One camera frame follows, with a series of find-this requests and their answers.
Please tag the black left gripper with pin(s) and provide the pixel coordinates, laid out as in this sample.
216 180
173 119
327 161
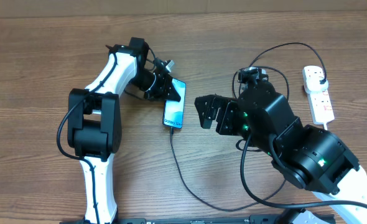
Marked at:
161 94

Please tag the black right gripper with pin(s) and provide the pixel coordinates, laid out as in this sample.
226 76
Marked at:
234 112

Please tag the blue smartphone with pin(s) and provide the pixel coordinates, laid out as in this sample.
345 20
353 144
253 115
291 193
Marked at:
174 110

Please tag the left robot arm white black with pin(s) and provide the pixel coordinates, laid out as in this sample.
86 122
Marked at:
91 130

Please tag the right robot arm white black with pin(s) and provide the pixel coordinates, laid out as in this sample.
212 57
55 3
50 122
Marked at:
308 157

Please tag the white charger plug adapter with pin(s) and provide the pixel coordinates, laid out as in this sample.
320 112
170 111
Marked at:
314 85

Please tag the white power strip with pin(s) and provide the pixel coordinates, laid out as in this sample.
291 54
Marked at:
319 103

